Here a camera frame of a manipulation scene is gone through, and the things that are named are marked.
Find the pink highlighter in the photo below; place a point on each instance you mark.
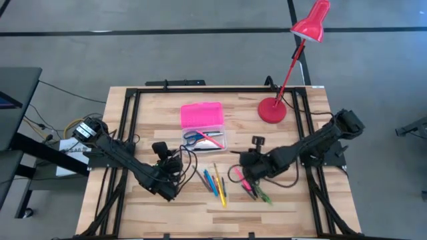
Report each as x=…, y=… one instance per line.
x=241, y=178

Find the white printed paper box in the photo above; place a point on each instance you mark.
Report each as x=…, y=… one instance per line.
x=65, y=171

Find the black steel beam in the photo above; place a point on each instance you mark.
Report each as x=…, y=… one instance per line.
x=50, y=153

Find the laptop with blue screen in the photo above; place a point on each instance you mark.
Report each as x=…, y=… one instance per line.
x=8, y=101

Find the black marker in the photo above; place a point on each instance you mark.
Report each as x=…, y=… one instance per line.
x=207, y=149

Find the grey stand leg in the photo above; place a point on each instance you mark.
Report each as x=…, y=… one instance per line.
x=413, y=128

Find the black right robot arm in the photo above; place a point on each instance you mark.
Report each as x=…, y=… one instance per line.
x=307, y=146

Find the black table clamp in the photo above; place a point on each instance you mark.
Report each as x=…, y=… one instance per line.
x=251, y=235
x=166, y=236
x=268, y=81

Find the grey pen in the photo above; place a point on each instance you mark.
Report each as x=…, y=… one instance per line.
x=201, y=178

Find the thin pink pen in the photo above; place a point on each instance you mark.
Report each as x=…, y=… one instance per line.
x=211, y=140

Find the dark green pen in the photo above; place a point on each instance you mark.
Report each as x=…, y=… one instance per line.
x=254, y=190
x=224, y=186
x=259, y=194

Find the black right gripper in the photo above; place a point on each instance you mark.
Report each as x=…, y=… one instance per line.
x=255, y=163

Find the dark grey desk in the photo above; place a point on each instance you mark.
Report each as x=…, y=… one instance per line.
x=16, y=86

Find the red desk lamp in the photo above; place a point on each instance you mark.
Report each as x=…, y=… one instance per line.
x=272, y=111

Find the black bar with clamp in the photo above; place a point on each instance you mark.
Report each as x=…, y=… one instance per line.
x=180, y=82

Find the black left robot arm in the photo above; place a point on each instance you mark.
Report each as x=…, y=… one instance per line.
x=126, y=156

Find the black caster wheel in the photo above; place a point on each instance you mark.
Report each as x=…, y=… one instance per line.
x=28, y=213

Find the green highlighter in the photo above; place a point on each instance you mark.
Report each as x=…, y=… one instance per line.
x=265, y=198

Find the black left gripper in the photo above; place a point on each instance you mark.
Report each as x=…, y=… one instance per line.
x=166, y=163

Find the clear pencil box pink lid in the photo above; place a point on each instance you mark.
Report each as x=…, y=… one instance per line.
x=200, y=115

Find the blue marker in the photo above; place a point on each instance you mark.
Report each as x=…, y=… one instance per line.
x=211, y=183

